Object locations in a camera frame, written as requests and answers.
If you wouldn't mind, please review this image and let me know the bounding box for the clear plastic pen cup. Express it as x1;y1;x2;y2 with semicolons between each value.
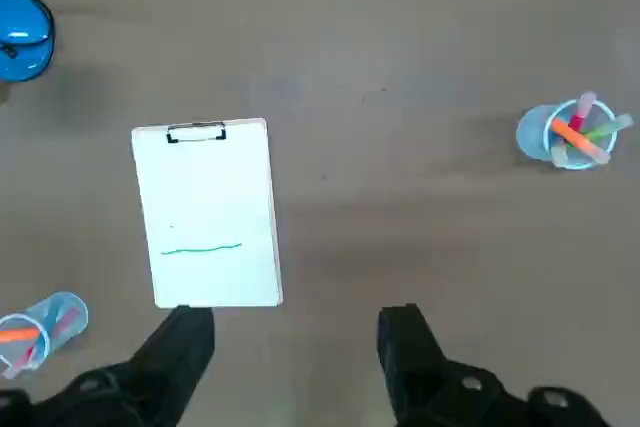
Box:
515;96;619;171
0;290;90;381

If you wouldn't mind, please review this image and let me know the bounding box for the wooden clipboard with metal clip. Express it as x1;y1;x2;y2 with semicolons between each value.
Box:
130;117;284;309

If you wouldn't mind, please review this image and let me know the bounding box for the green pen with clear cap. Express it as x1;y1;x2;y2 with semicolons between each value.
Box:
583;114;635;144

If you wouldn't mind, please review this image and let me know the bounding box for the white paper sheet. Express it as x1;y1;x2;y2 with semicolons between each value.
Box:
132;121;281;307

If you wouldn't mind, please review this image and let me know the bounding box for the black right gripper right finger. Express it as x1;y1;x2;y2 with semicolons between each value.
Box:
376;302;615;427

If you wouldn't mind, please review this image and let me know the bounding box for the orange pen with clear cap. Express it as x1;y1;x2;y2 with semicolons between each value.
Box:
0;326;42;344
551;119;612;164

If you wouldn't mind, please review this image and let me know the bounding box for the blue desk lamp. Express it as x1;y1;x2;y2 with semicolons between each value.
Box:
0;0;55;83

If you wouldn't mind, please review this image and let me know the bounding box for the pink pen with clear cap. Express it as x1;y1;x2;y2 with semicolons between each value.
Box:
568;91;600;134
4;307;82;379

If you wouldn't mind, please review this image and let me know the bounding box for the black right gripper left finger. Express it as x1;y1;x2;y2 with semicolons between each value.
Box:
0;304;217;427

